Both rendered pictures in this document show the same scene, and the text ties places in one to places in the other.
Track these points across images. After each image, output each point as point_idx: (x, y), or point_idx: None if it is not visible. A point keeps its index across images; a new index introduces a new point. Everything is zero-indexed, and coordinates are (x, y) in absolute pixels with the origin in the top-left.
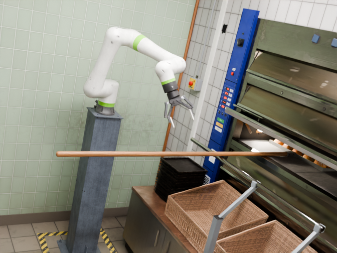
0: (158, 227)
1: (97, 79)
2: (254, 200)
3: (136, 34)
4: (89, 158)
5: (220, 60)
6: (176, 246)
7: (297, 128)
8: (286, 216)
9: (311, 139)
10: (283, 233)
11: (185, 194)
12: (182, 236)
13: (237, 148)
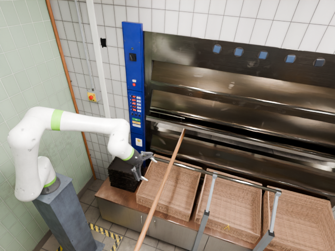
0: (138, 214)
1: (32, 186)
2: (185, 160)
3: (47, 115)
4: (63, 226)
5: (112, 72)
6: (164, 221)
7: (213, 118)
8: None
9: (230, 125)
10: None
11: None
12: (164, 213)
13: (159, 134)
